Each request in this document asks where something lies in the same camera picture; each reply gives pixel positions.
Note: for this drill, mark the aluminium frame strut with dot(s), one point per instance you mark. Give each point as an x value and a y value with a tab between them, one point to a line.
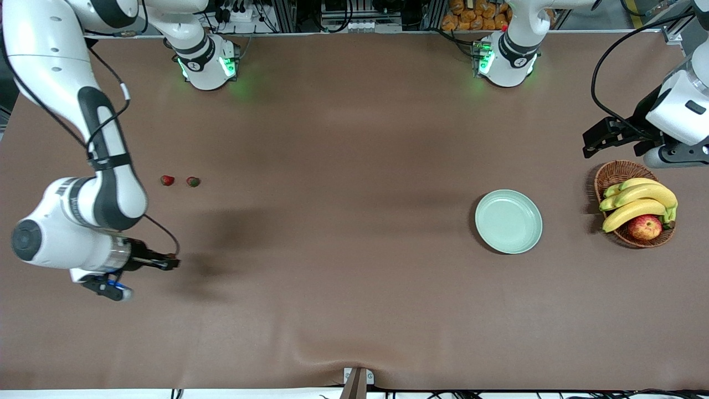
673	36

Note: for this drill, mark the white power strip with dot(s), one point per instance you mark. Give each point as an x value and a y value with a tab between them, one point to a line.
238	14

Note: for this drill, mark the brown wooden post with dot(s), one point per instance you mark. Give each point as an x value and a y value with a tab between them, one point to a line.
354	388

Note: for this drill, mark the smooth table cover mat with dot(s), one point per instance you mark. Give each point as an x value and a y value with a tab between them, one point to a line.
332	305

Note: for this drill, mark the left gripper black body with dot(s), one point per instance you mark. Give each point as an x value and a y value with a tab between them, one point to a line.
638	125

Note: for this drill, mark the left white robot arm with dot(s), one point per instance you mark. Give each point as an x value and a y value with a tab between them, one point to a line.
509	61

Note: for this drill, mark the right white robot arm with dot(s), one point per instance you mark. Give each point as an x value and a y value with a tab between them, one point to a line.
55	55

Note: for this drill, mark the brown wicker basket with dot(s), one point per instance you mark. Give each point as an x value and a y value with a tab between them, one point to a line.
617	172

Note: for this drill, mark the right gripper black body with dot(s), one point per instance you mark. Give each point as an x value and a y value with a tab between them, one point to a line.
140	257

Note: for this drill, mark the silver metal table bracket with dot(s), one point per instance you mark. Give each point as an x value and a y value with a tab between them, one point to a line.
346	372

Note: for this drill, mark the white connector block row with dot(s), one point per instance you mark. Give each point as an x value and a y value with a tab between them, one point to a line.
363	25

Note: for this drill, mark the red apple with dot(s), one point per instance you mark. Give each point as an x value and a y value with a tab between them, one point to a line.
645	228

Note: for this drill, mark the dark equipment rack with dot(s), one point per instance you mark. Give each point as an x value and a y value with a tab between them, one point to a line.
410	11

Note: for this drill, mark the pale green round plate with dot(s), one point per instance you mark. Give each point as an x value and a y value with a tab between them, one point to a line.
501	219

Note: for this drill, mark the yellow banana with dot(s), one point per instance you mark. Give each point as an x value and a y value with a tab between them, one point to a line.
631	210
648	193
637	182

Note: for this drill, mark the bag of bread rolls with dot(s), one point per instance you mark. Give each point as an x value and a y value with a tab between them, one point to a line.
471	16

